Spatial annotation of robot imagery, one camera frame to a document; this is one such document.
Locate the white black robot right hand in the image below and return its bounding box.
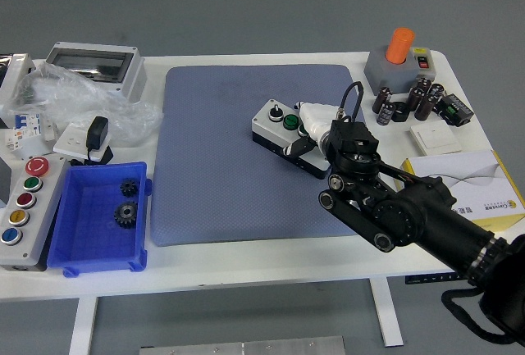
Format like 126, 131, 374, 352
282, 99, 342, 159

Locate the grey four-button control box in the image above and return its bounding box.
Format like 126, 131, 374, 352
250, 98, 331, 180

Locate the grey five-button control box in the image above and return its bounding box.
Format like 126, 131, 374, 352
0, 157, 69, 273

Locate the blue-grey padded mat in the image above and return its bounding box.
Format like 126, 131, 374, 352
149, 63, 372, 248

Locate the orange cylinder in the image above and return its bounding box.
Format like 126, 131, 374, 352
385, 28, 415, 66

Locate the black module with green terminal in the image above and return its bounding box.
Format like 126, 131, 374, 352
436, 92, 475, 127

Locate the yellow white cardboard box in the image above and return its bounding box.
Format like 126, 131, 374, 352
393, 149, 525, 231

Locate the black table control panel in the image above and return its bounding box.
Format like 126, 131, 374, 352
404, 272, 463, 285

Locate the small black gear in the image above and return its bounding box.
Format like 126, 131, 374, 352
119, 178, 139, 198

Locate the white table leg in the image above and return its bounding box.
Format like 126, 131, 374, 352
367, 277, 404, 348
68, 296, 99, 355

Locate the large black gear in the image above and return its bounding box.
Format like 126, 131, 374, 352
112, 201, 139, 231

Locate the black power adapter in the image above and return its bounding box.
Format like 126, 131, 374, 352
70, 116, 115, 166

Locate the clear plastic bag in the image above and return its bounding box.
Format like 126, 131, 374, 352
6, 61, 164, 147

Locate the grey metal plate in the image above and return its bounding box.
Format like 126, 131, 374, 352
139, 335, 345, 355

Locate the blue plastic bin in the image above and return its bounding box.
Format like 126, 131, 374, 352
46, 161, 153, 279

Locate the small white plastic piece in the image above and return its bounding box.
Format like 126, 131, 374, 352
42, 119, 58, 143

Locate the white blue circuit breaker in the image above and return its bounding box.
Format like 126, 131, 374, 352
4, 111, 44, 152

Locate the grey base block with switch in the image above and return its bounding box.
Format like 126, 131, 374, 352
363, 46, 436, 96

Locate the black toroid ring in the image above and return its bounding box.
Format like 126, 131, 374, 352
390, 101, 410, 123

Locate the white wall switch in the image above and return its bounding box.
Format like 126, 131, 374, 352
409, 120, 463, 155

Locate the grey enclosure with clear lid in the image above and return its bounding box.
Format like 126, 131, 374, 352
43, 41, 148, 104

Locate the white wall socket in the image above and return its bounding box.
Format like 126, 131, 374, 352
52, 123, 114, 163

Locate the white plastic enclosure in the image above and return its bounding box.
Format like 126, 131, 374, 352
0, 53, 37, 129

